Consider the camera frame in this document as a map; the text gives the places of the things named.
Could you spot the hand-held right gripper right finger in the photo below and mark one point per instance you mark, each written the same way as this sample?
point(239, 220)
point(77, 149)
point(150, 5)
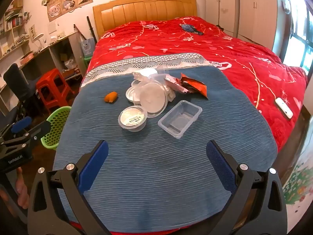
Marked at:
point(218, 166)

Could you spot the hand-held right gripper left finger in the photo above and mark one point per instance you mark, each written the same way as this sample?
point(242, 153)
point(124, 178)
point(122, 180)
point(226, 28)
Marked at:
point(94, 166)

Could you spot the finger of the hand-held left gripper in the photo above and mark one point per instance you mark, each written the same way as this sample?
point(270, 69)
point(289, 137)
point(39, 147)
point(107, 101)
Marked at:
point(22, 124)
point(40, 131)

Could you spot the green mesh wastebasket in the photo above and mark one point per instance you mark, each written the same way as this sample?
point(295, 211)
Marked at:
point(58, 124)

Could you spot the small round lidded plastic container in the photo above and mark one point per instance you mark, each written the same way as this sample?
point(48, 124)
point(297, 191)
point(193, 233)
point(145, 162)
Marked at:
point(132, 118)

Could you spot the clear rectangular plastic tray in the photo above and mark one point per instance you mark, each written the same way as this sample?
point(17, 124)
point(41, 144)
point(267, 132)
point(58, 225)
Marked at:
point(179, 118)

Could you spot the orange peel piece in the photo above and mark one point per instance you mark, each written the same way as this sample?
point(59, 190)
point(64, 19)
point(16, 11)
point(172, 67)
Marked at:
point(111, 97)

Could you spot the white round plastic lid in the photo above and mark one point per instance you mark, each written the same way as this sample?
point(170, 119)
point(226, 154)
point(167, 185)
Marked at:
point(130, 94)

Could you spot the red snack wrapper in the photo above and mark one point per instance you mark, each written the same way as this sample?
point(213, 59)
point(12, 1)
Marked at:
point(195, 85)

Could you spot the white tissue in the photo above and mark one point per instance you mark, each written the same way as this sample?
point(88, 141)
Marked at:
point(171, 93)

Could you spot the large round clear lid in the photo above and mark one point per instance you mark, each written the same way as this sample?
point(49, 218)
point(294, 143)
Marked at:
point(152, 98)

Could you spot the pink and white snack wrapper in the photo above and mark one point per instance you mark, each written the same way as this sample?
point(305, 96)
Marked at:
point(172, 83)

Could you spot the clear plastic cup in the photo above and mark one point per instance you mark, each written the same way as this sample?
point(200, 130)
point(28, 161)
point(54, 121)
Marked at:
point(162, 72)

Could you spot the person's left hand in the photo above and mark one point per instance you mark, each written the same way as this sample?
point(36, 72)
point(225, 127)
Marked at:
point(23, 195)

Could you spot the dark office chair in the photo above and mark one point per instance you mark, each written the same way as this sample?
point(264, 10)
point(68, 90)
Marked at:
point(17, 80)

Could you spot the red plastic stool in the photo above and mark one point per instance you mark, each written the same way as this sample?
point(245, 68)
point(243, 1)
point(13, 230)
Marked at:
point(52, 85)

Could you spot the blue ribbed blanket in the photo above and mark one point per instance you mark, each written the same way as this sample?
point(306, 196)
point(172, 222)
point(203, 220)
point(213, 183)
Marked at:
point(146, 176)

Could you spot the red flat box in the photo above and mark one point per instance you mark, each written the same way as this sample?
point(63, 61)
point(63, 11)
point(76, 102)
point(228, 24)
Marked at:
point(27, 57)

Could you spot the clear plastic storage bag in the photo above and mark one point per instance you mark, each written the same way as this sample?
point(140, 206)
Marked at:
point(70, 64)

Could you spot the cardboard box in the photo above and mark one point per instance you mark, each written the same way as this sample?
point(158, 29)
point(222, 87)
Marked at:
point(64, 57)

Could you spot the floral printed sheet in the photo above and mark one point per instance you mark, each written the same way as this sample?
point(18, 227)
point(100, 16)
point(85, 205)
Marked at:
point(298, 188)

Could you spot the small green plastic stool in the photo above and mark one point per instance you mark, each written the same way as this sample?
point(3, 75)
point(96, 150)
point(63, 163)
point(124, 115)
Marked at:
point(86, 61)

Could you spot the white desk with compartments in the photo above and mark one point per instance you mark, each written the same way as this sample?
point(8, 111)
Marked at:
point(55, 44)

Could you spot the white desk lamp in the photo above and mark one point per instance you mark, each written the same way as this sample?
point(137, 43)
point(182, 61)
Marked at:
point(36, 38)

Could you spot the white remote control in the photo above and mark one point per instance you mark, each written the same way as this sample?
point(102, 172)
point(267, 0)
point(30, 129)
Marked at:
point(283, 107)

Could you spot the pale blue paper bag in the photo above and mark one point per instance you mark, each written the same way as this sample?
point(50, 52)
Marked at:
point(88, 46)

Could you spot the dark slanted stick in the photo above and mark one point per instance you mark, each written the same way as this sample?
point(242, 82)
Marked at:
point(79, 32)

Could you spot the long black stick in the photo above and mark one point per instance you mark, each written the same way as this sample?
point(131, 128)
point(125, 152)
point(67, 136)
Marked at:
point(91, 29)

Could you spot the cartoon poster pink figure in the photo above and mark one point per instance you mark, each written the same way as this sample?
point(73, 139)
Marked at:
point(54, 9)

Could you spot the cartoon poster grey figure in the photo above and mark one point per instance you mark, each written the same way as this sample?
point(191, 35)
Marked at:
point(68, 3)

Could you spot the bed with red cover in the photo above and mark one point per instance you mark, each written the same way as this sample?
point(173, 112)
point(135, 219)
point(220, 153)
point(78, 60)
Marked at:
point(171, 41)

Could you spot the blue plush toy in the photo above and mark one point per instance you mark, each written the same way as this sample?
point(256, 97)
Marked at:
point(190, 28)

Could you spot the window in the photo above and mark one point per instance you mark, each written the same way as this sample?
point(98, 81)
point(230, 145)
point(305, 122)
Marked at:
point(300, 49)

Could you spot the cream wardrobe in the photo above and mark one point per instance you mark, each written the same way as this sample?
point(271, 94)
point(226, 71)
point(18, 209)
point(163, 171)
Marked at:
point(244, 12)

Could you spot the wooden bed headboard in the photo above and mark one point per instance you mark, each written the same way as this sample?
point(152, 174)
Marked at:
point(146, 12)

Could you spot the small pale wall poster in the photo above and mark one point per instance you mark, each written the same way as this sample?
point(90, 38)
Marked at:
point(32, 31)

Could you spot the wooden wall bookshelf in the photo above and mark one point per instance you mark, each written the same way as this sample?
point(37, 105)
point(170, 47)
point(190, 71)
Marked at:
point(14, 24)

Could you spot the white wall paper sheet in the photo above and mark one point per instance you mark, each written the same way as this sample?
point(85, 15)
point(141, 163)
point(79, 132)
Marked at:
point(51, 28)

